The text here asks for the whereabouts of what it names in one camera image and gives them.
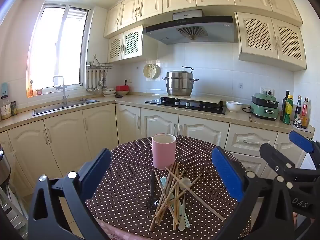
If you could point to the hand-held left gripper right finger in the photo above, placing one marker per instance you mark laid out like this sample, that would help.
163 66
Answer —
226 175

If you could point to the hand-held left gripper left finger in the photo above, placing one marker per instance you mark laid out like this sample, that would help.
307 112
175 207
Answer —
97 172

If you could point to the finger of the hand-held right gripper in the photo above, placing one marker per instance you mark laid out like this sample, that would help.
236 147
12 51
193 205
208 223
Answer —
300 140
275 156

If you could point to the white spoon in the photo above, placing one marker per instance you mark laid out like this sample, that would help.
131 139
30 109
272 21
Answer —
185 183

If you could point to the pile of wooden chopsticks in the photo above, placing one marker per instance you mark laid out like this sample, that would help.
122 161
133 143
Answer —
175 190

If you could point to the dark metal spoon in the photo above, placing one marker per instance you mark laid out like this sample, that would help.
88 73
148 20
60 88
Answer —
151 203

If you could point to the mint green spoon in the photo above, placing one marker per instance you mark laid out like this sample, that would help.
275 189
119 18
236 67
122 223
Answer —
163 182

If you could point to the pink cup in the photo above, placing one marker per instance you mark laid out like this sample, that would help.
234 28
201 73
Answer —
163 152

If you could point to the red label bottle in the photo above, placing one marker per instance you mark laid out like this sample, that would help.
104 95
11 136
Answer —
305 115

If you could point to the dark soy sauce bottle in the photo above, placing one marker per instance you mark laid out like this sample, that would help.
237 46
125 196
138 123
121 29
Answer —
297 112

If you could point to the dark olive oil bottle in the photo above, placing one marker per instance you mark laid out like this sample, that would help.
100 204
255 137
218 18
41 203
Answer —
283 105

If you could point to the cream lower cabinets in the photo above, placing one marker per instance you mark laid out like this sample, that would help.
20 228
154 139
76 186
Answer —
100 127

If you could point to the green electric cooker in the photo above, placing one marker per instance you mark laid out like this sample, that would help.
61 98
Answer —
265 107

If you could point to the beige stone countertop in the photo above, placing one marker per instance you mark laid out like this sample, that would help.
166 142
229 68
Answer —
240 118

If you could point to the pink printed cloth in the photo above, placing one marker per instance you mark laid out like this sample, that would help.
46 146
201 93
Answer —
120 233

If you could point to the white bowl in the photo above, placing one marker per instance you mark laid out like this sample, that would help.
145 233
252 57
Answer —
233 106

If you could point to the black glass gas stove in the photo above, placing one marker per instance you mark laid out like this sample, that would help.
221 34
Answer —
200 107

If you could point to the steel double sink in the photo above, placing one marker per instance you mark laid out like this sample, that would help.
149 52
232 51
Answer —
50 108

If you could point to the stack of white bowls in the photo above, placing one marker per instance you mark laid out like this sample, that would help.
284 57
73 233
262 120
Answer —
109 93

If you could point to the metal faucet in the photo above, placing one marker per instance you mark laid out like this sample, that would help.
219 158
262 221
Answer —
64 92

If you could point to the red container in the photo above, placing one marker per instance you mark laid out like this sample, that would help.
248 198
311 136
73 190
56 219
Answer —
122 88

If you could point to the silver appliance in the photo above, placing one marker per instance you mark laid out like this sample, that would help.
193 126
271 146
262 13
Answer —
4 165

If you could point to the small glass jar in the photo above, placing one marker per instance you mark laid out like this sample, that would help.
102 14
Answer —
39 91

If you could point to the steel steamer pot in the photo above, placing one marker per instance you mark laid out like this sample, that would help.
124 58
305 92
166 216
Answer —
178 85

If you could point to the small orange bottle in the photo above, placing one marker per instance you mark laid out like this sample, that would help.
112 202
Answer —
30 90

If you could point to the cream lattice door cabinet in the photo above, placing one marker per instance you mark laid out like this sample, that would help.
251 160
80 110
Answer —
131 43
270 37

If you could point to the labelled sauce jar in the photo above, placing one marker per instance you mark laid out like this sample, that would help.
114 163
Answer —
5 108

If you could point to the cream colander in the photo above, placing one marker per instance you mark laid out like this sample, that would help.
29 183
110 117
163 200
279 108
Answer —
150 70

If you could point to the sliding window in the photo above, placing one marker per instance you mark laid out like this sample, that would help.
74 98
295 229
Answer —
55 50

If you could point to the grey range hood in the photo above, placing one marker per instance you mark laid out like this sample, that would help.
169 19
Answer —
190 30

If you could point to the white wall socket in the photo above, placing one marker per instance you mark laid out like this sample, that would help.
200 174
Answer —
265 90

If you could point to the grey metal frame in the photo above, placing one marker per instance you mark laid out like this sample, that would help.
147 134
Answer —
15 220

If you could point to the wall socket with black plug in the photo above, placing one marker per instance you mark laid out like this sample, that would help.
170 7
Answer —
127 81

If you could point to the wall utensil rack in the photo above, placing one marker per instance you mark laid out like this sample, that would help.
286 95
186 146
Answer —
100 66

